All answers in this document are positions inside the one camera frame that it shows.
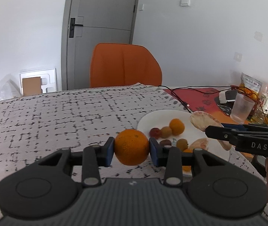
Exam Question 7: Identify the orange red cartoon mat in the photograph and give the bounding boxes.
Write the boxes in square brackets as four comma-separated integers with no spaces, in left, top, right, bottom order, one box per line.
[163,87,268,160]

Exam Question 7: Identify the clear plastic cup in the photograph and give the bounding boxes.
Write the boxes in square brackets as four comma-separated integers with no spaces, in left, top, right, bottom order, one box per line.
[230,93,255,124]

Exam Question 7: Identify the orange chair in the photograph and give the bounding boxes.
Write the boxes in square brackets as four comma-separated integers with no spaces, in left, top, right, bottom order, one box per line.
[90,43,162,88]

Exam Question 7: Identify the small orange kumquat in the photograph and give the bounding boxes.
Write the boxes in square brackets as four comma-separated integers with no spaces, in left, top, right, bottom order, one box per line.
[182,149,193,173]

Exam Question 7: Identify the white light switch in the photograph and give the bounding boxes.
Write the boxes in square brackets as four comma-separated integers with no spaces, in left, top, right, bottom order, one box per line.
[180,0,191,7]

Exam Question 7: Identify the large orange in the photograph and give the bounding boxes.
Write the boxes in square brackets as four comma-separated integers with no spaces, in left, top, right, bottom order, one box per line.
[115,129,149,166]

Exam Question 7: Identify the white foam packaging board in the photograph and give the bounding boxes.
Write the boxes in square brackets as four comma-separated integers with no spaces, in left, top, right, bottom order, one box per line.
[19,68,57,96]

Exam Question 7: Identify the black door handle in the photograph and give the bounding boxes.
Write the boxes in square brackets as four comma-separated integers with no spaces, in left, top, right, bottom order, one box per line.
[69,17,84,38]

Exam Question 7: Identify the grey door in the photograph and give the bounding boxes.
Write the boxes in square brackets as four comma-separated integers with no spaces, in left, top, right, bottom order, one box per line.
[61,0,137,90]

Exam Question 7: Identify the white plate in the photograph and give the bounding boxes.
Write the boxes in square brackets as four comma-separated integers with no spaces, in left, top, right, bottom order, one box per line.
[136,109,231,178]

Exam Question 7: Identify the green fruit in plate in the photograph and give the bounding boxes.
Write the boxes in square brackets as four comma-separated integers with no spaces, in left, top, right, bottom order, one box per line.
[160,126,172,139]

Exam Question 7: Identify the white charger block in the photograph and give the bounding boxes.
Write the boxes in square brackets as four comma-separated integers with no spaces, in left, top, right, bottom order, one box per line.
[219,90,238,104]

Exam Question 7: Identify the yellow snack bag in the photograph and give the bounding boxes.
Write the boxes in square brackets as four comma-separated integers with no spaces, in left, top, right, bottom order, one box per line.
[239,73,262,102]

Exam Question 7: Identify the black usb cable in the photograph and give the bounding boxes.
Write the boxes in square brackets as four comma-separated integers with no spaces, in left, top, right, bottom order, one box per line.
[158,85,268,123]

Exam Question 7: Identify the orange fruit in plate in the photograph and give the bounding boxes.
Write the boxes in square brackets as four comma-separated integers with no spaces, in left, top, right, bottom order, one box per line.
[169,118,185,136]

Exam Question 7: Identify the small red plum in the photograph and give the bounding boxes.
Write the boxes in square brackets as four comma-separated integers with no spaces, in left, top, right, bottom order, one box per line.
[159,139,172,146]

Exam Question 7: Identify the red plum in plate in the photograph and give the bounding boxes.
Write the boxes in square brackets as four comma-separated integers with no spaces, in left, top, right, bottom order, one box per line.
[149,128,161,139]

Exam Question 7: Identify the olive green small fruit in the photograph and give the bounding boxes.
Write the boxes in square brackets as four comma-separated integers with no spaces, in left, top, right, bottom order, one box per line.
[176,138,188,152]

